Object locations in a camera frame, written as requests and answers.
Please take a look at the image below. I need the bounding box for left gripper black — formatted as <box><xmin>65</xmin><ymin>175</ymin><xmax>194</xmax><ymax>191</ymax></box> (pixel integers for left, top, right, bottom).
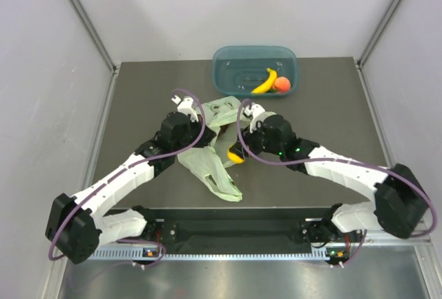
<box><xmin>173</xmin><ymin>114</ymin><xmax>216</xmax><ymax>153</ymax></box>

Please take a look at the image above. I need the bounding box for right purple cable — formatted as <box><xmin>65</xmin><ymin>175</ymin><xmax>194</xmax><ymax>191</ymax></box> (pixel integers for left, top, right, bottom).
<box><xmin>236</xmin><ymin>98</ymin><xmax>435</xmax><ymax>238</ymax></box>

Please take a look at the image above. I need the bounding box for light green plastic bag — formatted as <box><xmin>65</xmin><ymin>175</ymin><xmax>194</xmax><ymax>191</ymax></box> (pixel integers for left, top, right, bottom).
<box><xmin>176</xmin><ymin>95</ymin><xmax>277</xmax><ymax>203</ymax></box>

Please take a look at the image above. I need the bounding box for aluminium rail profile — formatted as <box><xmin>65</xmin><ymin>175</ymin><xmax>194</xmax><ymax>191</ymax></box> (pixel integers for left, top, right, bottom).
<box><xmin>362</xmin><ymin>229</ymin><xmax>434</xmax><ymax>247</ymax></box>

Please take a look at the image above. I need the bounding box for aluminium frame post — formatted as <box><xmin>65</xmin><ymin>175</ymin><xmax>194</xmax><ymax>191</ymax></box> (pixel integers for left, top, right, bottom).
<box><xmin>356</xmin><ymin>0</ymin><xmax>404</xmax><ymax>70</ymax></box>
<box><xmin>68</xmin><ymin>0</ymin><xmax>117</xmax><ymax>73</ymax></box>

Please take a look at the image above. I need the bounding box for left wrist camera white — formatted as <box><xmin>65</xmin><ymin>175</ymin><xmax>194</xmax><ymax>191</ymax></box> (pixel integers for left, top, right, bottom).
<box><xmin>171</xmin><ymin>95</ymin><xmax>199</xmax><ymax>122</ymax></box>

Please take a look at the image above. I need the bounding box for right aluminium frame post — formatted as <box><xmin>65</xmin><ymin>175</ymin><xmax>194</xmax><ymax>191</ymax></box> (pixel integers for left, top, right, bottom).
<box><xmin>356</xmin><ymin>0</ymin><xmax>404</xmax><ymax>70</ymax></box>

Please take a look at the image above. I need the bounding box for yellow lemon fruit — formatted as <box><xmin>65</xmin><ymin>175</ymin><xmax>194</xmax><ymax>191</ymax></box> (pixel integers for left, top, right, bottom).
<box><xmin>227</xmin><ymin>146</ymin><xmax>245</xmax><ymax>164</ymax></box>

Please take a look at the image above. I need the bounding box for purple cable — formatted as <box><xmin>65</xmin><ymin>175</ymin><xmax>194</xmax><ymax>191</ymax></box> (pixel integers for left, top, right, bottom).
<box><xmin>236</xmin><ymin>98</ymin><xmax>435</xmax><ymax>238</ymax></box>
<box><xmin>47</xmin><ymin>88</ymin><xmax>207</xmax><ymax>262</ymax></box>

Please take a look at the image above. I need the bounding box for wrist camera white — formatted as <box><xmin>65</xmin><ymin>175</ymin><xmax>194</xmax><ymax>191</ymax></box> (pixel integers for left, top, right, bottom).
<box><xmin>242</xmin><ymin>102</ymin><xmax>268</xmax><ymax>133</ymax></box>
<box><xmin>171</xmin><ymin>95</ymin><xmax>199</xmax><ymax>122</ymax></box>

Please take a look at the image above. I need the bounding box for yellow banana fruit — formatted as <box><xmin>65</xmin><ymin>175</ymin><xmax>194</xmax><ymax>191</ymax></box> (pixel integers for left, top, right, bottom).
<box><xmin>251</xmin><ymin>68</ymin><xmax>278</xmax><ymax>94</ymax></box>

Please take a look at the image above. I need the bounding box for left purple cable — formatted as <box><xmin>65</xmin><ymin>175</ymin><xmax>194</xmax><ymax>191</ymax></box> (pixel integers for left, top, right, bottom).
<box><xmin>47</xmin><ymin>88</ymin><xmax>207</xmax><ymax>262</ymax></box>

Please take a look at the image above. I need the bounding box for left aluminium frame post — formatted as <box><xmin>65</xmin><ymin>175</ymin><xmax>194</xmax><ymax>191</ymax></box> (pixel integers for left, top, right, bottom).
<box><xmin>68</xmin><ymin>0</ymin><xmax>117</xmax><ymax>73</ymax></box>

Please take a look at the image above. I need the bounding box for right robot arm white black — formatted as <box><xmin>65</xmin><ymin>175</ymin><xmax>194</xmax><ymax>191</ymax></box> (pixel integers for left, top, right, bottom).
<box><xmin>227</xmin><ymin>115</ymin><xmax>430</xmax><ymax>241</ymax></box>

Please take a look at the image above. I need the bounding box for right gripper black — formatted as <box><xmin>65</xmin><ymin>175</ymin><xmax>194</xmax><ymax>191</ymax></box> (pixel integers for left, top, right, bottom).
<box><xmin>231</xmin><ymin>118</ymin><xmax>284</xmax><ymax>160</ymax></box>

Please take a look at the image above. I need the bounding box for grey slotted cable duct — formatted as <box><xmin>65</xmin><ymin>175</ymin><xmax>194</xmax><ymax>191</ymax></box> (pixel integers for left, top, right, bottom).
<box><xmin>91</xmin><ymin>246</ymin><xmax>346</xmax><ymax>261</ymax></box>

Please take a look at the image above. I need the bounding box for orange peach fruit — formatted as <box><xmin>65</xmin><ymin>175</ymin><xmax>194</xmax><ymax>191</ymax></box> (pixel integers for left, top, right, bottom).
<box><xmin>273</xmin><ymin>77</ymin><xmax>291</xmax><ymax>93</ymax></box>

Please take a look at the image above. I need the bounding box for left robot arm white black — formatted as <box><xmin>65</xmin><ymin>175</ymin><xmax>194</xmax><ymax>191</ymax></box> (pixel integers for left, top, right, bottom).
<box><xmin>45</xmin><ymin>111</ymin><xmax>215</xmax><ymax>264</ymax></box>

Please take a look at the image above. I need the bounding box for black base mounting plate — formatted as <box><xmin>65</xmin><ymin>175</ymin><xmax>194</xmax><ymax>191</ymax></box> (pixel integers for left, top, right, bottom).
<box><xmin>129</xmin><ymin>206</ymin><xmax>344</xmax><ymax>255</ymax></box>

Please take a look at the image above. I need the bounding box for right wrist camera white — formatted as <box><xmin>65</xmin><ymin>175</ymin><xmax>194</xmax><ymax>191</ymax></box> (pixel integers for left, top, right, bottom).
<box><xmin>242</xmin><ymin>102</ymin><xmax>268</xmax><ymax>133</ymax></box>

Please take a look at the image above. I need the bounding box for teal plastic container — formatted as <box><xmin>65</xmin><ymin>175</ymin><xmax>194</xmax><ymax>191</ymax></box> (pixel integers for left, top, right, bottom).
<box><xmin>211</xmin><ymin>46</ymin><xmax>300</xmax><ymax>98</ymax></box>

